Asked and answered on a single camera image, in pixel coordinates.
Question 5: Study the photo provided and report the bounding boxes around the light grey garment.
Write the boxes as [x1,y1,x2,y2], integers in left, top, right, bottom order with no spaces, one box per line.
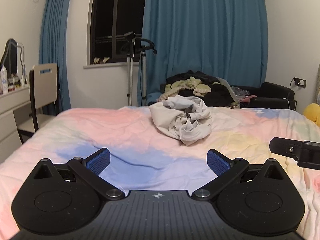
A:
[149,95,212,147]

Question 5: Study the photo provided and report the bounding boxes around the wide blue curtain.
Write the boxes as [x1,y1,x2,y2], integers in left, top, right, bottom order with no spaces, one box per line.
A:
[137,0,269,107]

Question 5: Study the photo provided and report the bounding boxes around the beige chair with black frame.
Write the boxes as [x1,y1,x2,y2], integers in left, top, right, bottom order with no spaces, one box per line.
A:
[17,63,60,144]

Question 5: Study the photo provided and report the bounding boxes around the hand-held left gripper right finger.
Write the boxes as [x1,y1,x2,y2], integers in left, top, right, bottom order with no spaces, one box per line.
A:
[191,149,285,201]

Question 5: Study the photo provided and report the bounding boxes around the pile of black clothes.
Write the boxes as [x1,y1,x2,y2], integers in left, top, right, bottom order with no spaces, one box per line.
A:
[165,70,240,107]

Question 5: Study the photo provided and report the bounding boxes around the white dresser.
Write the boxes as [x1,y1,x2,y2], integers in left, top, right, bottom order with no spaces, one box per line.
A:
[0,86,32,155]

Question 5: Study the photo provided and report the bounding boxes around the black armchair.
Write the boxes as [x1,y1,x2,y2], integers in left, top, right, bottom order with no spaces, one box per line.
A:
[231,82,298,110]

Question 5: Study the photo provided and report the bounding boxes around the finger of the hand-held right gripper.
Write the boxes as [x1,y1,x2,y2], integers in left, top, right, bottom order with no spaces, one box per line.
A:
[269,137,320,170]

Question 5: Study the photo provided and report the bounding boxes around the row of cosmetic jars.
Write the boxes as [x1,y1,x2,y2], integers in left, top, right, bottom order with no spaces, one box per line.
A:
[7,72,28,92]

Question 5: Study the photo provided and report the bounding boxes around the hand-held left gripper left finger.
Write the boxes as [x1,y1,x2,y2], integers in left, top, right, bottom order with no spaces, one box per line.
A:
[32,148,126,201]

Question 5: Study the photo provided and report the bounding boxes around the garment steamer stand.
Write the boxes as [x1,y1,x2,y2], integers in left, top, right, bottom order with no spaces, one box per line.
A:
[120,31,157,107]

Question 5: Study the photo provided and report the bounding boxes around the green ruffled garment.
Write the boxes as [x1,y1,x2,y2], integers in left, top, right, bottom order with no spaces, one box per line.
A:
[162,76,212,101]

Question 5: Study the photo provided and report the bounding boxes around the tall white bottle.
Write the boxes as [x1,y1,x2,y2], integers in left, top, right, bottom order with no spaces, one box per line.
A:
[1,65,9,95]

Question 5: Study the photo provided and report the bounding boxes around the clear plastic bag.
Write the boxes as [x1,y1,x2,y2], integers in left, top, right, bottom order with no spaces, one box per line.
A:
[220,77,248,103]

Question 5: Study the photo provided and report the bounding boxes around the white charger cable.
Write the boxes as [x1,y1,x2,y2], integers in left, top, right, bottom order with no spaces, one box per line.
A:
[282,79,297,110]

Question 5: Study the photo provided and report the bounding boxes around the wavy-framed mirror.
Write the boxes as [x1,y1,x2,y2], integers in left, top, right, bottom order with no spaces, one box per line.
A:
[0,38,27,77]

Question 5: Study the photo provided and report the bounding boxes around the yellow plush toy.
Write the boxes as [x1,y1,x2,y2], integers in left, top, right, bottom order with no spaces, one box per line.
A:
[303,102,320,127]

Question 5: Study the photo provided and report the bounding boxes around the pastel tie-dye blanket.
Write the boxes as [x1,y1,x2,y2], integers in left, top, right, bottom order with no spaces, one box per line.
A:
[0,105,320,240]

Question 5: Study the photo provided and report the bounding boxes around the dark window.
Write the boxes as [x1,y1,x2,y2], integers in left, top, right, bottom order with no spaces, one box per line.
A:
[89,0,147,65]

